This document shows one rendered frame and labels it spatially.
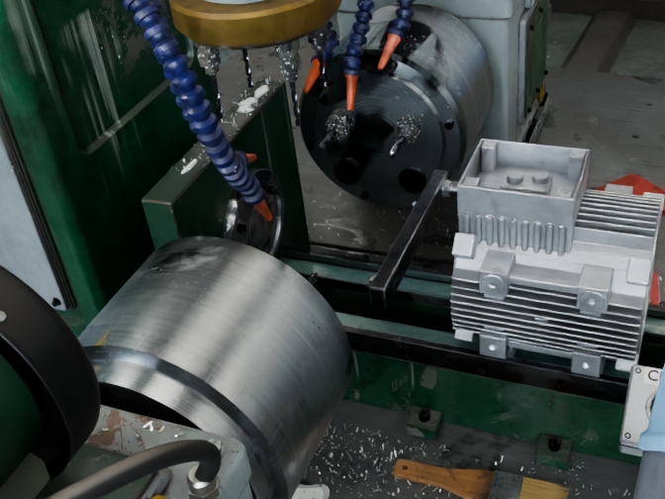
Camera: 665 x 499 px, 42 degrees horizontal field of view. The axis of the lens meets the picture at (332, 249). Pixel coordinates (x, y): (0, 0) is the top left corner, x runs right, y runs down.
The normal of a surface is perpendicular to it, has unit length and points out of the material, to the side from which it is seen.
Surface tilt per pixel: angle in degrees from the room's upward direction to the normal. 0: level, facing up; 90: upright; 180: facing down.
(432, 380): 90
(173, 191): 0
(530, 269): 0
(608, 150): 0
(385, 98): 90
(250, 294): 28
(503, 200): 90
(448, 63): 47
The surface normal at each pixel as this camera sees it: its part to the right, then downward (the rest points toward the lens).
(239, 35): -0.09, 0.60
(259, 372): 0.60, -0.44
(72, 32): 0.92, 0.15
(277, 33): 0.29, 0.54
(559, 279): -0.11, -0.80
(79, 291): -0.37, 0.59
